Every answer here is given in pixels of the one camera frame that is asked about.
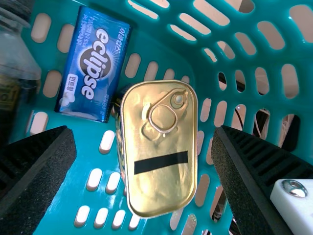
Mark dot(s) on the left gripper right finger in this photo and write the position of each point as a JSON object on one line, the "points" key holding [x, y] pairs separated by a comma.
{"points": [[247, 171]]}

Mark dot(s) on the blue rectangular tin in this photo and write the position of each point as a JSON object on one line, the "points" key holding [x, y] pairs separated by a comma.
{"points": [[95, 61]]}

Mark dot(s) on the gold rectangular tin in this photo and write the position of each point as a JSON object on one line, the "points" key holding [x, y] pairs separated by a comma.
{"points": [[161, 181]]}

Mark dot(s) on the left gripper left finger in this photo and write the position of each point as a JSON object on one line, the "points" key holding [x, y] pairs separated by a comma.
{"points": [[34, 176]]}

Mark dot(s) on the teal shopping basket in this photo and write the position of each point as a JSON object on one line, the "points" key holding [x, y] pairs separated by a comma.
{"points": [[151, 41]]}

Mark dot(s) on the dark coffee bottle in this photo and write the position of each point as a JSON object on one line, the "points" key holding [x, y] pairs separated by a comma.
{"points": [[12, 73]]}

